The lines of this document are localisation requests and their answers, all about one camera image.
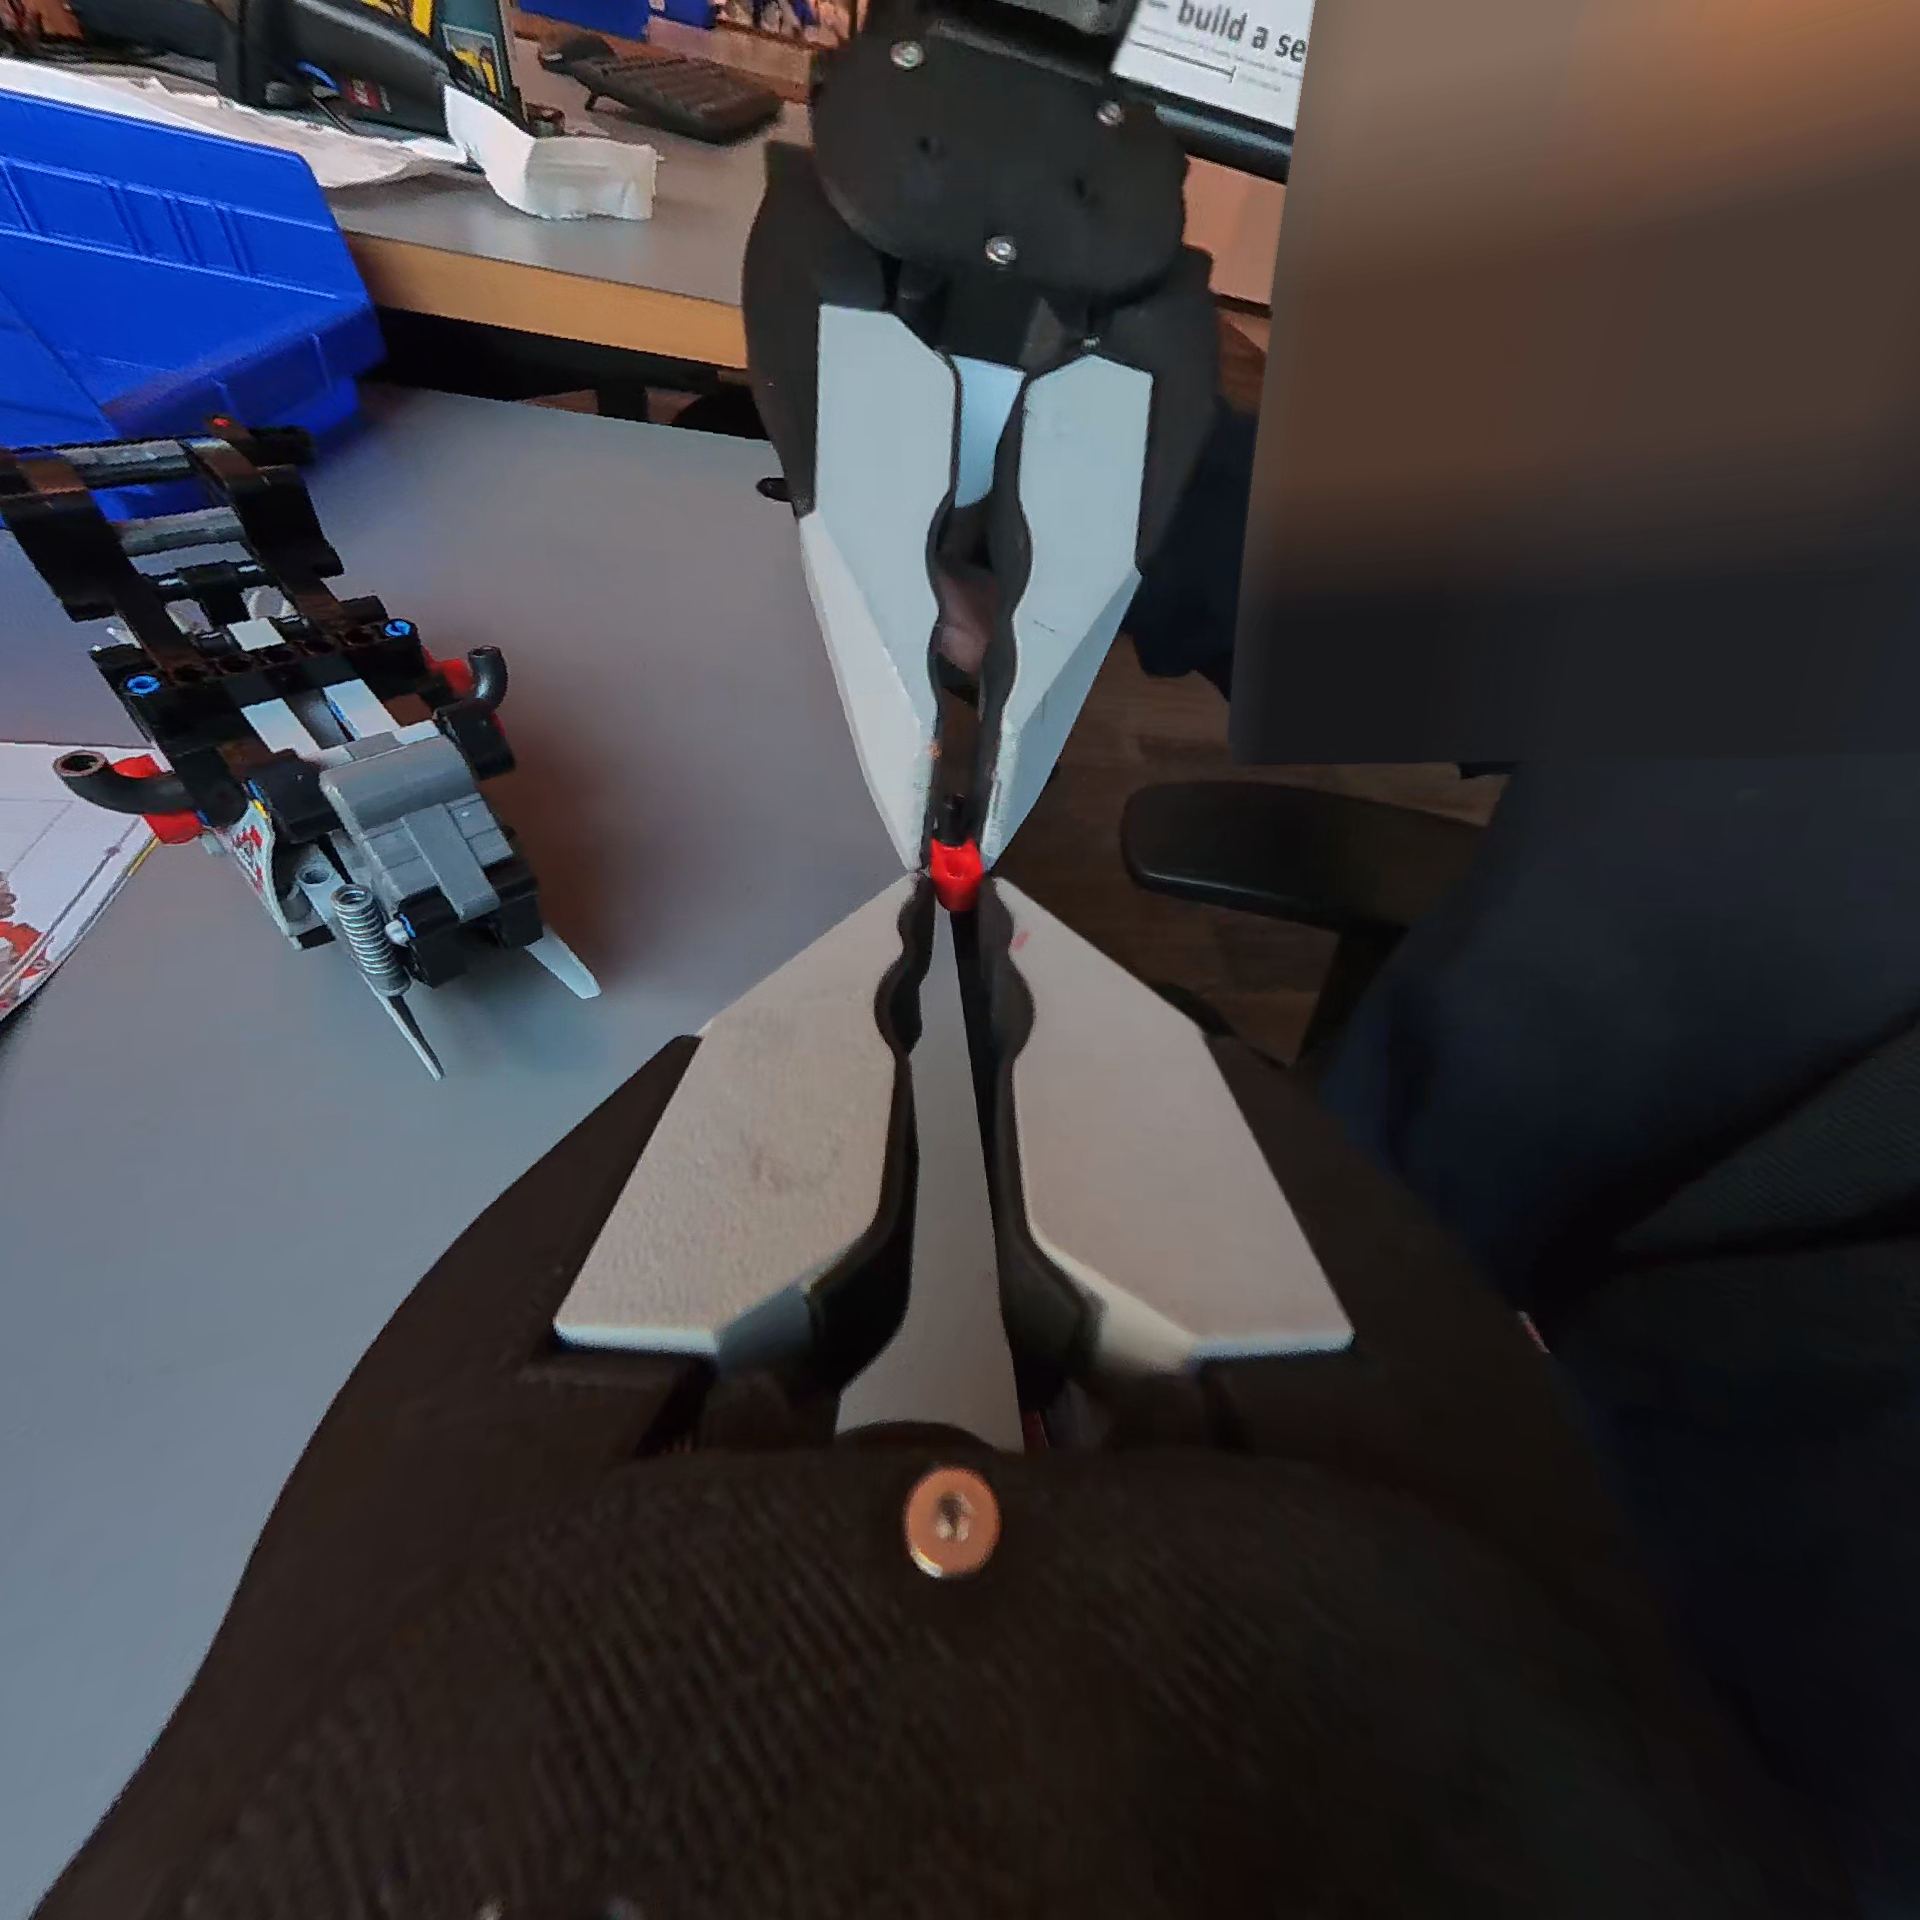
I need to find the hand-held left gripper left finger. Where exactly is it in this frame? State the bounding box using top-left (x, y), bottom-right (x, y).
top-left (550, 874), bottom-right (940, 1397)

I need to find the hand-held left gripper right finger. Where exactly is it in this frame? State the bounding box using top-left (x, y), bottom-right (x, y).
top-left (959, 877), bottom-right (1356, 1442)

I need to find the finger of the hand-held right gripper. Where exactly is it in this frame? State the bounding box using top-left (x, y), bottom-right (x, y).
top-left (972, 351), bottom-right (1157, 860)
top-left (796, 304), bottom-right (964, 874)

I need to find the grey dinosaur lego model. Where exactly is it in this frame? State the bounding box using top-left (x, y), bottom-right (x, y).
top-left (0, 420), bottom-right (600, 1082)

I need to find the lego instruction booklet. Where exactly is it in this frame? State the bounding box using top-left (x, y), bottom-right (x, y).
top-left (0, 738), bottom-right (160, 1021)

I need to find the person's right hand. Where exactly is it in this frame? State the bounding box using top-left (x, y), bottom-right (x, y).
top-left (941, 509), bottom-right (1004, 682)

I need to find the black framed paper sign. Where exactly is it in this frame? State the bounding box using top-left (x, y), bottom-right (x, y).
top-left (1111, 0), bottom-right (1321, 186)

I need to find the black keyboard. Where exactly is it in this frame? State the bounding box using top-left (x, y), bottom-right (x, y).
top-left (561, 42), bottom-right (783, 146)

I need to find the black office chair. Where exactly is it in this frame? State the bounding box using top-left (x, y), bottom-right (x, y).
top-left (1122, 780), bottom-right (1488, 1052)

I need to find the wooden edged table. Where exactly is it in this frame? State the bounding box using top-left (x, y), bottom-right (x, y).
top-left (321, 29), bottom-right (824, 368)

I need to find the pale crumpled sheet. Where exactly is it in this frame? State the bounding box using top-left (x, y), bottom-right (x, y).
top-left (314, 82), bottom-right (662, 225)

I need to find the person's dark navy clothing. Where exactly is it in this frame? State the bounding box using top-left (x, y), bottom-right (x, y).
top-left (1319, 765), bottom-right (1920, 1920)

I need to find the dark box yellow label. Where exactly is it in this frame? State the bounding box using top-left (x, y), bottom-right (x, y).
top-left (230, 0), bottom-right (530, 136)

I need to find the blue plastic bin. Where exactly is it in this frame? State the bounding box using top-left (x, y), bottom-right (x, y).
top-left (0, 82), bottom-right (388, 453)

